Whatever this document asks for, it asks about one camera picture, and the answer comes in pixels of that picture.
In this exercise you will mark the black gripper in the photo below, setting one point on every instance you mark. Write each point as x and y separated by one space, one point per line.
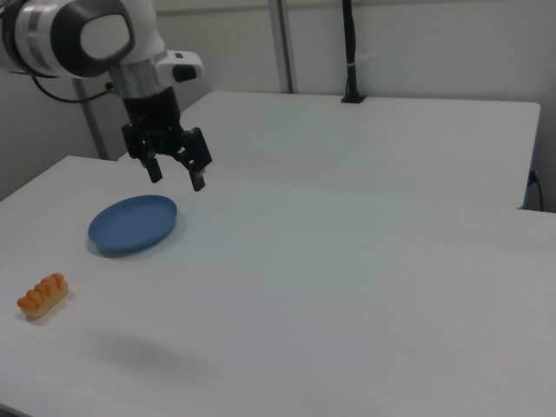
152 113

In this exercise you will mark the orange braided bread loaf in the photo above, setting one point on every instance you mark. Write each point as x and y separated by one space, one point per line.
43 295

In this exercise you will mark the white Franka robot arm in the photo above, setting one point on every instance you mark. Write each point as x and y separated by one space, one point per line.
43 39

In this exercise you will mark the blue round plate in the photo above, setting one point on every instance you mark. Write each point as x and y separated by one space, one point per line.
130 226

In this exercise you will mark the black pole with flat base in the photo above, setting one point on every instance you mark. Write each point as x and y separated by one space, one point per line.
349 43

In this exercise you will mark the grey metal partition post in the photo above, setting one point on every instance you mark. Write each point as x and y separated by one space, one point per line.
286 43
93 126

